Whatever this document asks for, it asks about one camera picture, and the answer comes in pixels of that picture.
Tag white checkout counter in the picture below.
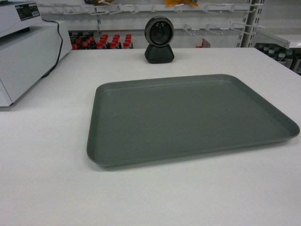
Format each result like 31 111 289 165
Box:
0 48 301 226

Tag black barcode scanner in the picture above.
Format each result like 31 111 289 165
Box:
144 16 174 64

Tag grey silver tray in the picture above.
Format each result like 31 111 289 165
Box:
87 74 300 167

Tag black register power cable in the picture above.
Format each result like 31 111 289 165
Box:
41 19 63 77

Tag white cash register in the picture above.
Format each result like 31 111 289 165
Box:
0 0 71 107

